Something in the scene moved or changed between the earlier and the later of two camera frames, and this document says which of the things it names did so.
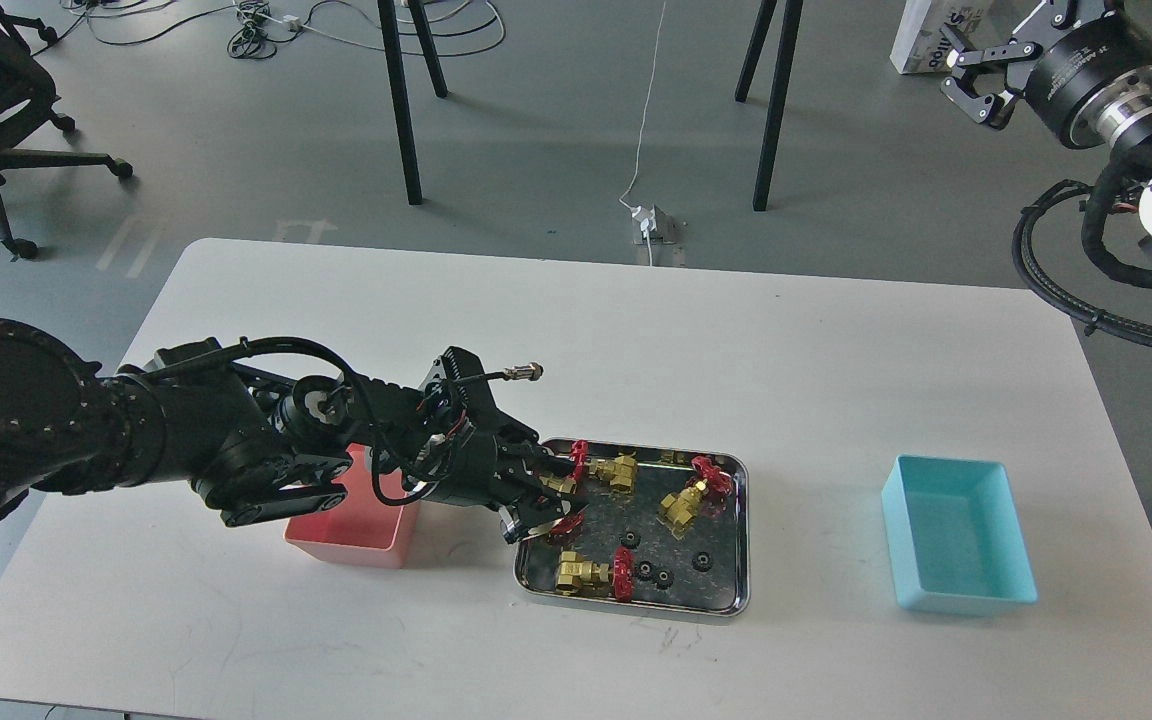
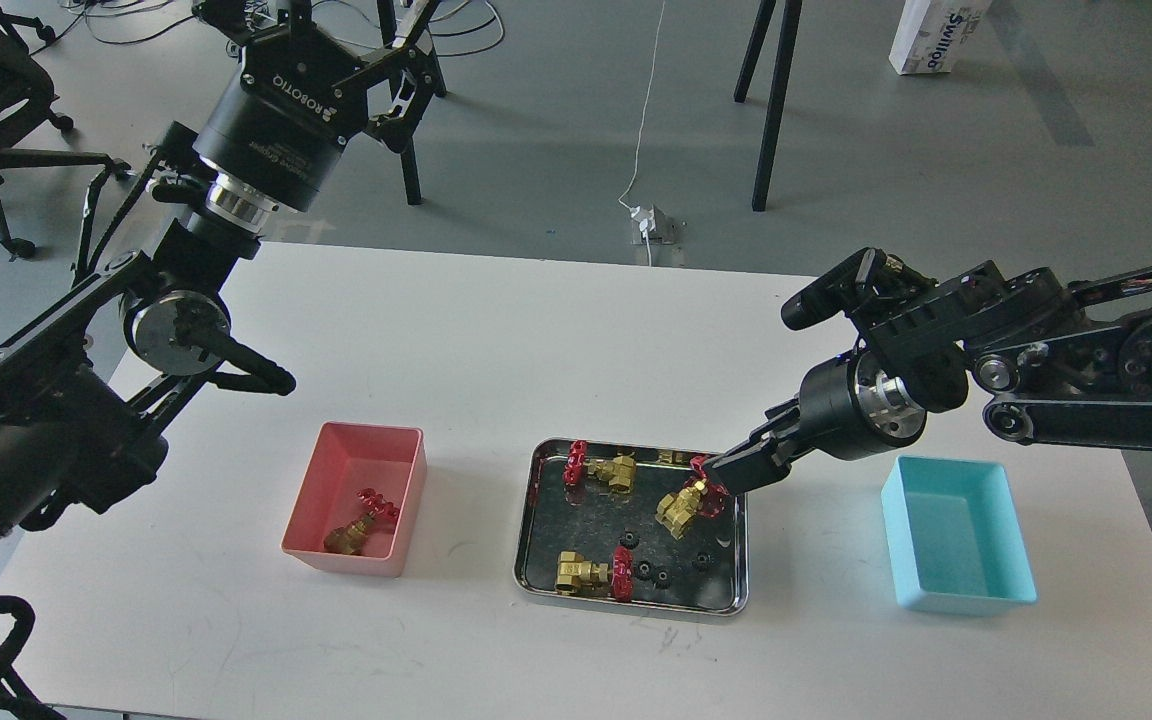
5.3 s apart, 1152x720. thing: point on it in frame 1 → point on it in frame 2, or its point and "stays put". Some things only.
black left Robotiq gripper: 497,464 → 279,126
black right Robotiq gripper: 1084,85 → 848,409
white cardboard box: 920,46 stays put
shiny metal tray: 665,530 stays put
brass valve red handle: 577,576 stays put
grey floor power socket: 668,230 stays put
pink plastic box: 369,531 stays put
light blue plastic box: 956,540 stays put
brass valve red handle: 567,524 → 350,538
